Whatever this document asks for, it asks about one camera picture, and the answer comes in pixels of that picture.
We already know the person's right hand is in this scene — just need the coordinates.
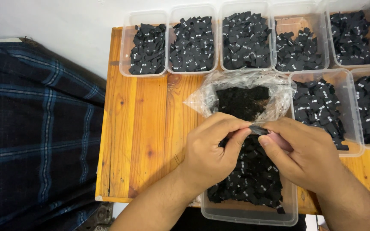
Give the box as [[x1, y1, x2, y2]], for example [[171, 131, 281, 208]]
[[258, 117, 345, 194]]

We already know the person's left hand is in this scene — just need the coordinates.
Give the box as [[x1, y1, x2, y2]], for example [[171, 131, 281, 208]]
[[180, 112, 253, 193]]

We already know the single black size label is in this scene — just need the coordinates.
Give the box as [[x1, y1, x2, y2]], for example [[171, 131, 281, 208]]
[[249, 125, 270, 136]]

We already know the clear plastic bag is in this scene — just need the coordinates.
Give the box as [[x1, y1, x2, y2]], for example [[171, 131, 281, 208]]
[[183, 71, 296, 127]]

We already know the heap of bagged black labels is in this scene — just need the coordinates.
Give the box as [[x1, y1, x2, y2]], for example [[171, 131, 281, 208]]
[[216, 86, 270, 122]]

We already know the dark blue plaid cloth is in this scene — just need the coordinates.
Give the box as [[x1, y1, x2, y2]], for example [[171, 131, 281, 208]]
[[0, 38, 107, 231]]

